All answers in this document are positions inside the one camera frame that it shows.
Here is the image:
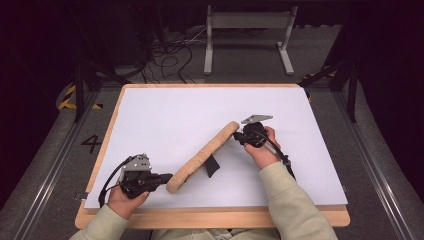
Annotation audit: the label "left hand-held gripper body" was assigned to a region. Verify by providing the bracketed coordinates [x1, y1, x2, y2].
[118, 152, 162, 200]

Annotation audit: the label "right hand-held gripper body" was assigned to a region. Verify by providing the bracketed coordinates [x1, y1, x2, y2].
[239, 114, 274, 149]

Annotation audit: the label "person's right hand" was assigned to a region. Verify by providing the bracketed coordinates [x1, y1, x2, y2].
[243, 125, 282, 171]

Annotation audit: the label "person's left hand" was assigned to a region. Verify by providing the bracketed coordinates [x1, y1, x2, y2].
[106, 182, 151, 221]

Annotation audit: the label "wooden table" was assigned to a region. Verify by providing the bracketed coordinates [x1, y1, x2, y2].
[74, 83, 351, 230]

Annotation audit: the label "white table sheet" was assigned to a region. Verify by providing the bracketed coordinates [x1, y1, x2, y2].
[84, 87, 349, 210]

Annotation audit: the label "person's legs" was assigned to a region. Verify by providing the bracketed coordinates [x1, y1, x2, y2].
[148, 228, 281, 240]

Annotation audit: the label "black metal stand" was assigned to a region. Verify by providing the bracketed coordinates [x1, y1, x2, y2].
[70, 6, 134, 123]
[298, 9, 362, 124]

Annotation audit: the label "white metal stand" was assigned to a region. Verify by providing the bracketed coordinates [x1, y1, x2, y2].
[203, 4, 299, 77]

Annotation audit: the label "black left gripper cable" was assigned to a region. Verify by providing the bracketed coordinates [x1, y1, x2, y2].
[97, 155, 135, 209]

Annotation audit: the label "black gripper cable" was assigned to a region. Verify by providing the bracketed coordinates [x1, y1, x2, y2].
[255, 130, 297, 181]
[97, 155, 135, 209]

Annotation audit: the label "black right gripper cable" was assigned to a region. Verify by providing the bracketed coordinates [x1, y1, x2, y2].
[255, 130, 297, 181]

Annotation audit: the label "aluminium floor rail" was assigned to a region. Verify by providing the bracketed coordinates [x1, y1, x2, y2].
[13, 89, 101, 240]
[333, 91, 418, 240]

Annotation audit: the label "black floor cables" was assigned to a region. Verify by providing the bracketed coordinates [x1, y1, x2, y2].
[139, 26, 208, 85]

